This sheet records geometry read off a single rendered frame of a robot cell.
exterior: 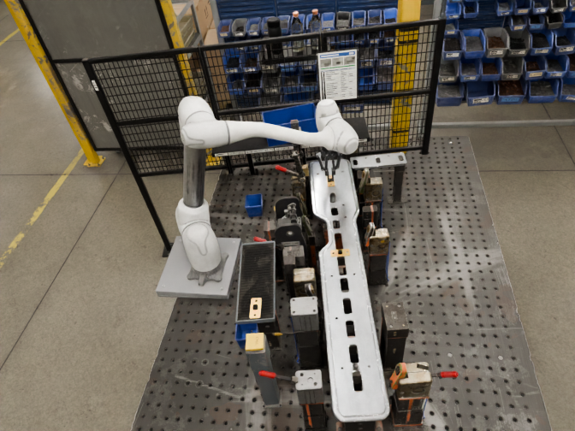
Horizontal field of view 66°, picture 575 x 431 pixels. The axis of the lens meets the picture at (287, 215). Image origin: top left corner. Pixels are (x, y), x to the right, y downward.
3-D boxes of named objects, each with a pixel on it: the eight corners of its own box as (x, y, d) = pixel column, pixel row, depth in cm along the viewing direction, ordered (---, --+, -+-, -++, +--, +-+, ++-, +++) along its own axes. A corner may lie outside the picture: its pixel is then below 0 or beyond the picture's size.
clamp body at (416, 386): (428, 428, 169) (441, 385, 143) (388, 430, 170) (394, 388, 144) (422, 399, 176) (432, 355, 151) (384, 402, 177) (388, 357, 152)
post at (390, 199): (406, 202, 255) (411, 162, 235) (388, 203, 256) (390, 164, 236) (405, 195, 260) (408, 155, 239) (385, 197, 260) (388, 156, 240)
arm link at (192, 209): (180, 247, 229) (172, 219, 244) (211, 242, 235) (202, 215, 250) (181, 112, 180) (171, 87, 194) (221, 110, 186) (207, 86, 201)
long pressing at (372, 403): (400, 419, 144) (400, 417, 143) (330, 423, 146) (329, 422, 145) (349, 159, 243) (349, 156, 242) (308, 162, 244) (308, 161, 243)
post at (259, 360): (281, 407, 180) (266, 353, 149) (263, 408, 180) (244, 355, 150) (281, 388, 185) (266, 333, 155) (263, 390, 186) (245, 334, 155)
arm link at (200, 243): (194, 276, 220) (183, 248, 204) (186, 250, 232) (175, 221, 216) (225, 265, 223) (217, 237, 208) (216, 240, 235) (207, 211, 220)
